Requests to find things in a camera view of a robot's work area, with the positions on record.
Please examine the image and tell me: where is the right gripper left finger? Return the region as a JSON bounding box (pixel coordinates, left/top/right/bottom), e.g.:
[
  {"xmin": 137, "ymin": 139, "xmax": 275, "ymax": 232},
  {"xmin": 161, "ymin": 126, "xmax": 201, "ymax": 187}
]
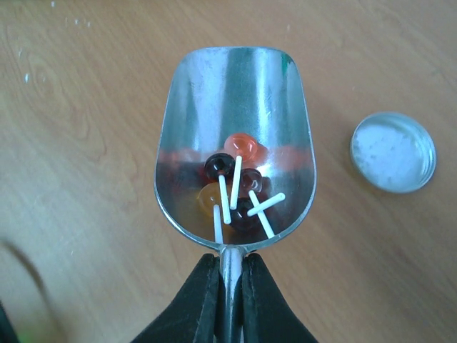
[{"xmin": 133, "ymin": 254, "xmax": 219, "ymax": 343}]

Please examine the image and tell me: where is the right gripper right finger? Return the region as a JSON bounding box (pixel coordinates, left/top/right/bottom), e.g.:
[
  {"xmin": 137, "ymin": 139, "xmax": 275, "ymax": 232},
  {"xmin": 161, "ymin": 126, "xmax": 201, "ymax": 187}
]
[{"xmin": 241, "ymin": 253, "xmax": 317, "ymax": 343}]

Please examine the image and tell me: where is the dark red lollipop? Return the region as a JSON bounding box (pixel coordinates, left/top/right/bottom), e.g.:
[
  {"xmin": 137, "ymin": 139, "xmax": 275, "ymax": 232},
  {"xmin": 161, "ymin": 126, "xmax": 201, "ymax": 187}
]
[
  {"xmin": 204, "ymin": 153, "xmax": 235, "ymax": 224},
  {"xmin": 229, "ymin": 196, "xmax": 281, "ymax": 236},
  {"xmin": 238, "ymin": 168, "xmax": 274, "ymax": 238}
]

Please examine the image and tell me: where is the yellow lollipop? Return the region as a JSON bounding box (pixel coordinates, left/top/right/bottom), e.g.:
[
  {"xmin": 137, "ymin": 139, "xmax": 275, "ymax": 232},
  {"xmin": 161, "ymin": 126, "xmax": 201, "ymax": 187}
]
[{"xmin": 197, "ymin": 182, "xmax": 224, "ymax": 244}]

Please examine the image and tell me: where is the metal scoop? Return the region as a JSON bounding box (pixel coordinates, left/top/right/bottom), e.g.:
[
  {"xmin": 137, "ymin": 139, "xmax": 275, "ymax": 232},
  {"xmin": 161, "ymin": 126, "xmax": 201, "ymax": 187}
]
[{"xmin": 139, "ymin": 46, "xmax": 317, "ymax": 342}]

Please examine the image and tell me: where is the orange lollipop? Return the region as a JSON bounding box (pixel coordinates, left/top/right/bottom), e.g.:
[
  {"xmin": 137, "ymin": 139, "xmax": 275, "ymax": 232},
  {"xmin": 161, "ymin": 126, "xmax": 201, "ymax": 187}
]
[{"xmin": 224, "ymin": 132, "xmax": 268, "ymax": 209}]

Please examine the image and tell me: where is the metal jar lid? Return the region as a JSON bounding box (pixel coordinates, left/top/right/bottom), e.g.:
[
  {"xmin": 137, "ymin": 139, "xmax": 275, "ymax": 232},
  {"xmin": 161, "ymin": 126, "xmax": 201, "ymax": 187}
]
[{"xmin": 349, "ymin": 111, "xmax": 437, "ymax": 194}]

